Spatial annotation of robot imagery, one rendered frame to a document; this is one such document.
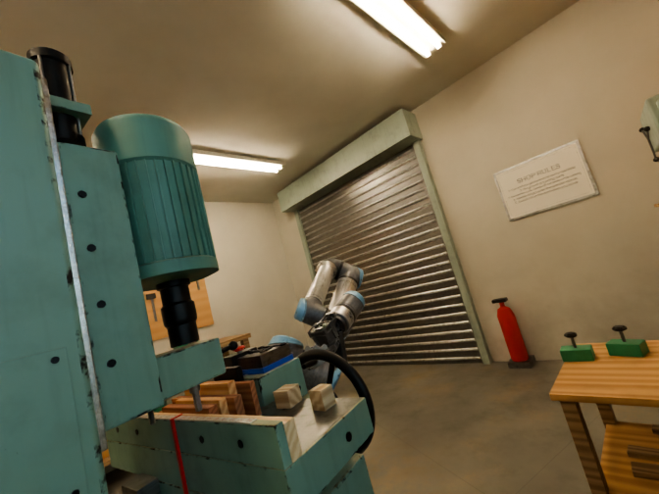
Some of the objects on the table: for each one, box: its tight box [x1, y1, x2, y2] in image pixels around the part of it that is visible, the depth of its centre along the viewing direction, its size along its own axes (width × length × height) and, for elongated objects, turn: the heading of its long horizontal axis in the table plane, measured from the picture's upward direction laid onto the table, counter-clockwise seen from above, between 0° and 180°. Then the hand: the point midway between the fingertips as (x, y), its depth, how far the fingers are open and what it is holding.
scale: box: [138, 415, 258, 424], centre depth 57 cm, size 50×1×1 cm, turn 170°
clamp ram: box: [214, 366, 249, 381], centre depth 71 cm, size 9×8×9 cm
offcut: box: [273, 383, 302, 409], centre depth 63 cm, size 4×4×3 cm
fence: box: [106, 418, 292, 470], centre depth 57 cm, size 60×2×6 cm, turn 170°
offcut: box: [309, 384, 336, 412], centre depth 57 cm, size 3×3×4 cm
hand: (312, 368), depth 94 cm, fingers closed
